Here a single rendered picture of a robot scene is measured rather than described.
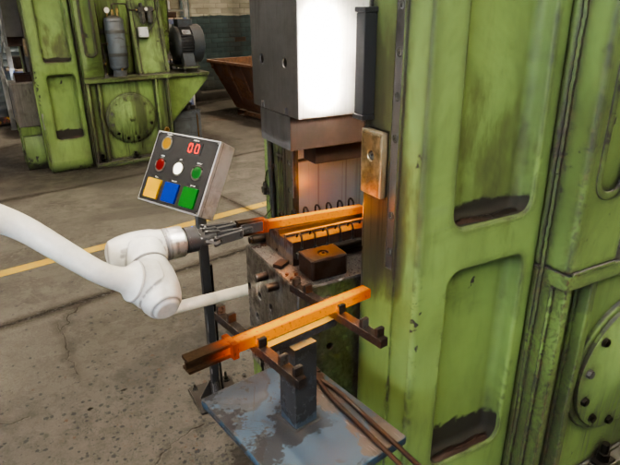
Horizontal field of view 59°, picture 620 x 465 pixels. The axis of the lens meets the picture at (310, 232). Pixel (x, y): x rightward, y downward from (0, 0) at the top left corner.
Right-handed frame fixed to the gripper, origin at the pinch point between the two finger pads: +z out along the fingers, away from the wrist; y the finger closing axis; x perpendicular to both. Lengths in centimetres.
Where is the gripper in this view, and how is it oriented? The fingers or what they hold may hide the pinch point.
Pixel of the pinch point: (250, 226)
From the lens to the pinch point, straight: 165.0
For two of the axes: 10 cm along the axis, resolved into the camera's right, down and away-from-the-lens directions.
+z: 8.8, -2.0, 4.4
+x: -0.1, -9.2, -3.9
